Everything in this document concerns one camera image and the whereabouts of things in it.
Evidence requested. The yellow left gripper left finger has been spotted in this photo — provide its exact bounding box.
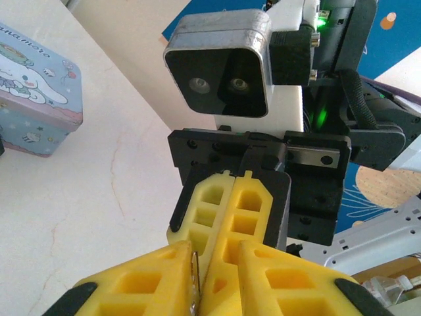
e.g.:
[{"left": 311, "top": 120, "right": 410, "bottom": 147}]
[{"left": 41, "top": 240, "right": 193, "bottom": 316}]

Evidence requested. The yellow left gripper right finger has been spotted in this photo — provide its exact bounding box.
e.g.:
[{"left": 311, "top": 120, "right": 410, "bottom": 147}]
[{"left": 239, "top": 241, "right": 395, "bottom": 316}]

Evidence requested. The silver key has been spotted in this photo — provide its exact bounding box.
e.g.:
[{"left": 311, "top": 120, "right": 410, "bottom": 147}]
[{"left": 189, "top": 250, "right": 202, "bottom": 316}]

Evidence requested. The clear plastic packaging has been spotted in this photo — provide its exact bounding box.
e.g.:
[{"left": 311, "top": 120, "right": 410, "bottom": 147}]
[{"left": 360, "top": 275, "right": 419, "bottom": 305}]

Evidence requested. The blue patterned cloth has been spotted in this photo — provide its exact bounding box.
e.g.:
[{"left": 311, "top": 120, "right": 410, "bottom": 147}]
[{"left": 160, "top": 0, "right": 421, "bottom": 231}]

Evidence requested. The blue cartoon tin box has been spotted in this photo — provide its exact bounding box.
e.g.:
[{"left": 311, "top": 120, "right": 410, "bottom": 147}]
[{"left": 0, "top": 22, "right": 84, "bottom": 159}]

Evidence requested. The white metal frame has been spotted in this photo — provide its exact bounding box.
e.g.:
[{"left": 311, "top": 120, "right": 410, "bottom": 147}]
[{"left": 324, "top": 194, "right": 421, "bottom": 276}]

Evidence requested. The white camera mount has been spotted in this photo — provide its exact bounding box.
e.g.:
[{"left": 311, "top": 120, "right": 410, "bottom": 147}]
[{"left": 213, "top": 0, "right": 322, "bottom": 132}]

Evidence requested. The black braided cable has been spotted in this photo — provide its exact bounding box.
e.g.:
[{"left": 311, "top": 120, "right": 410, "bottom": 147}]
[{"left": 338, "top": 70, "right": 380, "bottom": 130}]

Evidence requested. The black camera cable plug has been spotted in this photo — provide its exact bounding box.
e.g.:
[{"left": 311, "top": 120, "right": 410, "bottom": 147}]
[{"left": 269, "top": 28, "right": 322, "bottom": 88}]

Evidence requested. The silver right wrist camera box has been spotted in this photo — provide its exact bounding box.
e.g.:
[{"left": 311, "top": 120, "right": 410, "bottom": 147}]
[{"left": 162, "top": 9, "right": 274, "bottom": 118}]

